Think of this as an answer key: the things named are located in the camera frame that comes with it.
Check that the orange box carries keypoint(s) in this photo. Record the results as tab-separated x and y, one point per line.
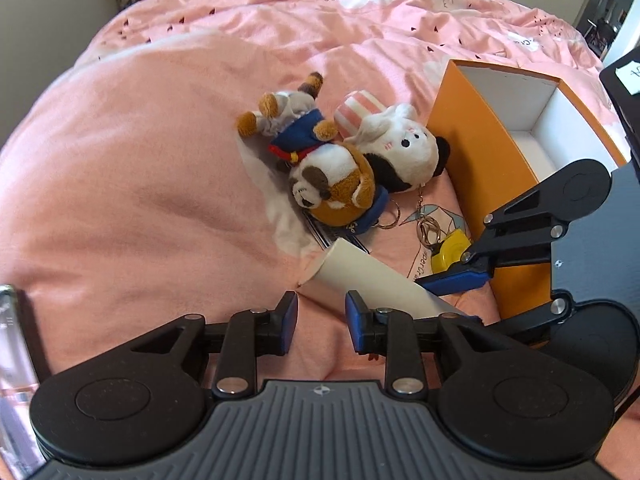
475	160

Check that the yellow tape measure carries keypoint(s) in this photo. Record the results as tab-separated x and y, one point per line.
447	252

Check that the pink printed bed sheet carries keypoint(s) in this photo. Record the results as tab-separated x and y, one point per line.
150	160

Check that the metal key clasp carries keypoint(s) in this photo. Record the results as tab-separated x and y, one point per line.
427	227

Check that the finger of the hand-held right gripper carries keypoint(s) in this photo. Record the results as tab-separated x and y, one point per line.
535	317
455	280

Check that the small plush in blue jacket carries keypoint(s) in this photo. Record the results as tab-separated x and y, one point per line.
300	132

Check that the silver metal object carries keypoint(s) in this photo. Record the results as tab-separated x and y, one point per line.
12	340

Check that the black comb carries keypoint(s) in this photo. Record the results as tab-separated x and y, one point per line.
332	235

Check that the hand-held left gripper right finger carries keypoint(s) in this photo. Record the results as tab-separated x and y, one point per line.
356	325

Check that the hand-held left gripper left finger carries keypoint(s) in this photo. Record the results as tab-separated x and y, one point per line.
287	327

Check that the white plush with striped hat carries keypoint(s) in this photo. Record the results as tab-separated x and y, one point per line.
405	155

